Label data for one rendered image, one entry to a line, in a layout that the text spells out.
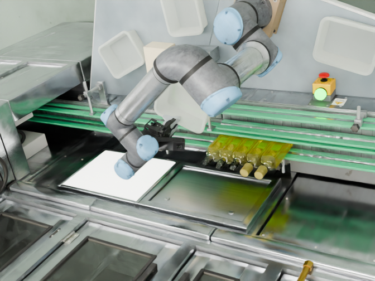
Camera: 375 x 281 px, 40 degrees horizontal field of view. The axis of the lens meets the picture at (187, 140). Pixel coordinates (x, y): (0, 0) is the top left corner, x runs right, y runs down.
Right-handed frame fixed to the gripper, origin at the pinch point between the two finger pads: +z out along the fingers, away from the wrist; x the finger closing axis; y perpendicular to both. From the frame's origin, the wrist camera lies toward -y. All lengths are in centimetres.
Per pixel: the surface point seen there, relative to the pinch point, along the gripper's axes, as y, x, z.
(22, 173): 67, 50, -24
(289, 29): -23, -29, 40
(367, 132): -65, -9, 25
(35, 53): 115, 36, 38
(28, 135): 87, 55, 0
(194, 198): -16.2, 23.4, -12.6
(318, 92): -43, -15, 28
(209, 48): 6.8, -12.0, 33.9
